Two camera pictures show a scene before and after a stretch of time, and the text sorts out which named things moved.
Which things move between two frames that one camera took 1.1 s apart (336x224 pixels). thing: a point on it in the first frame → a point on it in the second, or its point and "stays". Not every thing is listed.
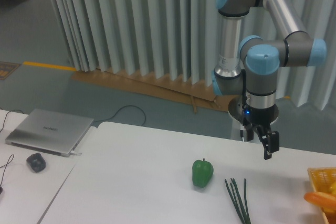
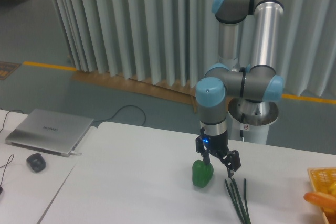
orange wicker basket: [321, 178] stays
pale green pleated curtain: [161, 25] stays
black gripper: [260, 117] → [218, 145]
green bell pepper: [202, 171] stays
